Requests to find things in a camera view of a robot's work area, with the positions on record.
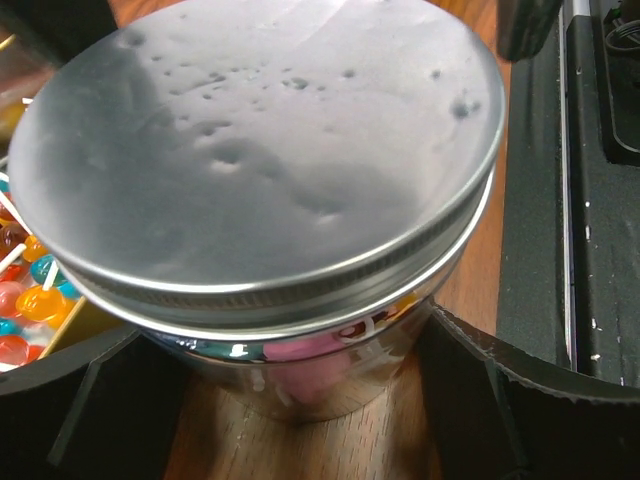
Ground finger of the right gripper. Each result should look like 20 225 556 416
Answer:
496 0 563 63

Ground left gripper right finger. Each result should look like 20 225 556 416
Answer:
417 305 639 479

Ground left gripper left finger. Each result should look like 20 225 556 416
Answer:
1 327 189 479

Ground clear glass jar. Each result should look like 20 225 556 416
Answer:
62 164 496 426

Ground silver jar lid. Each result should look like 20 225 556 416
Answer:
9 1 506 336

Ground tin of lollipops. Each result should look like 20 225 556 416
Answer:
1 157 121 373

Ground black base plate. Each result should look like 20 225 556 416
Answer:
497 1 639 387

